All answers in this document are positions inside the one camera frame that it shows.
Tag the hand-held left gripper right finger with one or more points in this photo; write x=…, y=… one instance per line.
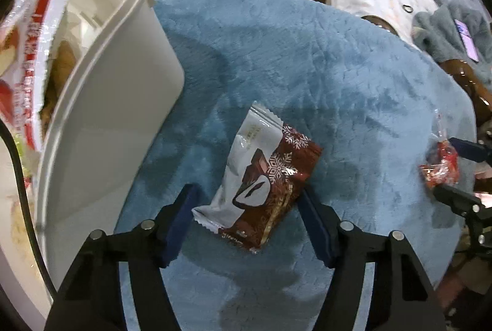
x=319, y=229

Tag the white plastic bin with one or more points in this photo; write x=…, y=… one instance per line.
x=115, y=123

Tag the smartphone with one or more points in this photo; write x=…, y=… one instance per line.
x=467, y=41

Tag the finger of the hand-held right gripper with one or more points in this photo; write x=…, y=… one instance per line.
x=471, y=150
x=457, y=196

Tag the large red white snack packet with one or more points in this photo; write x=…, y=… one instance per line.
x=30, y=58

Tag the blue fuzzy mat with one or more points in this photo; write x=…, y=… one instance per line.
x=307, y=66

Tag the brown wooden bed frame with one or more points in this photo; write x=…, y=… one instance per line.
x=461, y=75

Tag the grey fleece blanket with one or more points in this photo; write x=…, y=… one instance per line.
x=438, y=31

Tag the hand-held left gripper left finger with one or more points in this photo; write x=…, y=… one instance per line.
x=180, y=225

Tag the brown white chocolate packet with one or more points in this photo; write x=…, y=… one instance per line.
x=269, y=177

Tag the red crinkly snack packet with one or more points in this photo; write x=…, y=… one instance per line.
x=442, y=165

